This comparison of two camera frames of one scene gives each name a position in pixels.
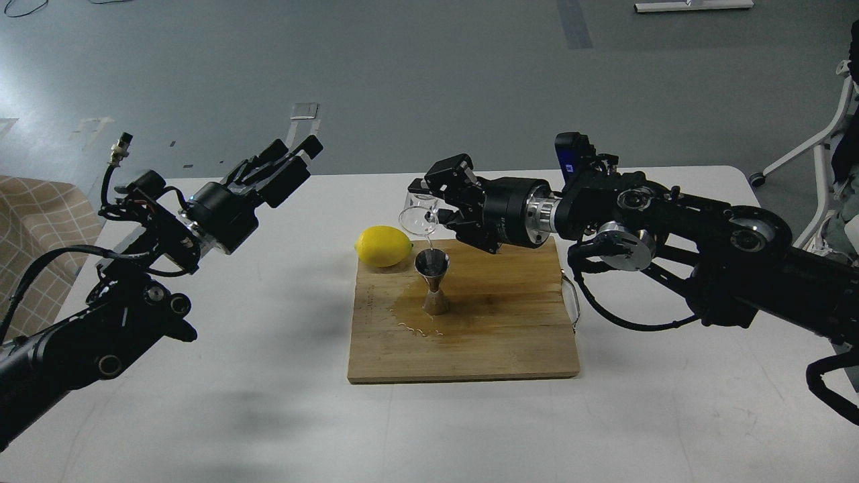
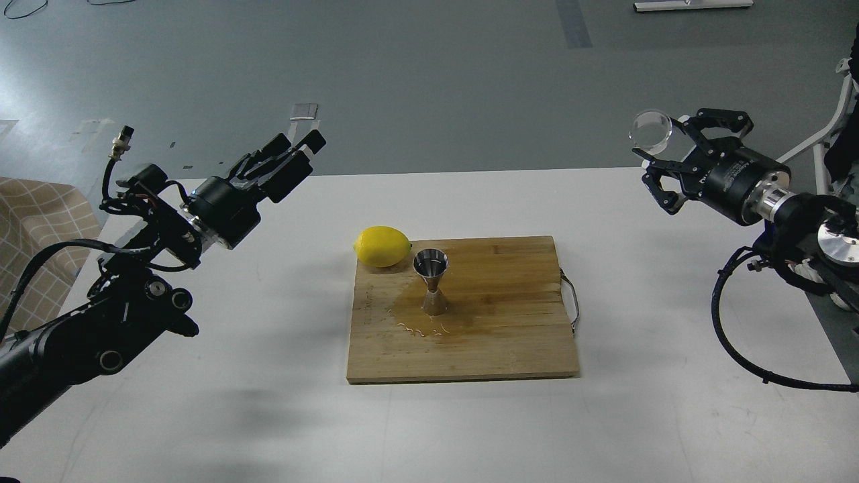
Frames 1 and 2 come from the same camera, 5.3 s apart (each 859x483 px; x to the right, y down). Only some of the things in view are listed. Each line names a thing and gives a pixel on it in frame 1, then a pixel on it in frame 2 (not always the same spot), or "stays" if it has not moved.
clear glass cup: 420,215 -> 651,131
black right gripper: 507,210 -> 729,178
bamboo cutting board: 506,317 stays
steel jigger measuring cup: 432,263 stays
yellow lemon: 382,246 stays
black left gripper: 227,219 stays
